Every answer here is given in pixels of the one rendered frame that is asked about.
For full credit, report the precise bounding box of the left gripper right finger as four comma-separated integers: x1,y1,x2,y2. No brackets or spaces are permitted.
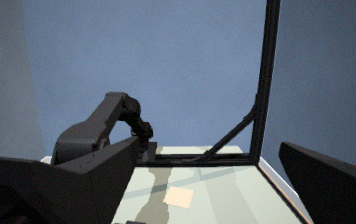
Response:
279,142,356,224

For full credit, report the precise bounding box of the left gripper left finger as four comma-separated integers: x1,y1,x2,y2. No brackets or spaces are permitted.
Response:
0,136,140,224

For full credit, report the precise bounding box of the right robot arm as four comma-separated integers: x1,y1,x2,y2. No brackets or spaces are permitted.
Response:
50,92,153,166

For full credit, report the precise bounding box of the beige square pad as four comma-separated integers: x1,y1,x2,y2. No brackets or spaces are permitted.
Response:
162,187,194,208

